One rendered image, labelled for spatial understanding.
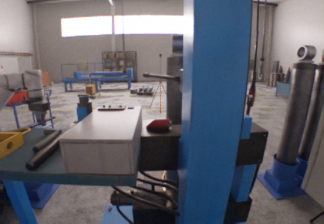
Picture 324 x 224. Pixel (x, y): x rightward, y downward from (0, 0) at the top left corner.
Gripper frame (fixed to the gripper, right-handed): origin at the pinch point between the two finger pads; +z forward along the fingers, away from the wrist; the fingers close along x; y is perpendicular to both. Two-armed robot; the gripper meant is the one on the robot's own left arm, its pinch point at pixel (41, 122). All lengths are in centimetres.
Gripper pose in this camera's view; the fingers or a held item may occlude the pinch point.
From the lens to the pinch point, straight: 123.4
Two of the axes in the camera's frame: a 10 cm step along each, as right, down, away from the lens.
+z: 0.0, 9.7, 2.3
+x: -9.8, -0.5, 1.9
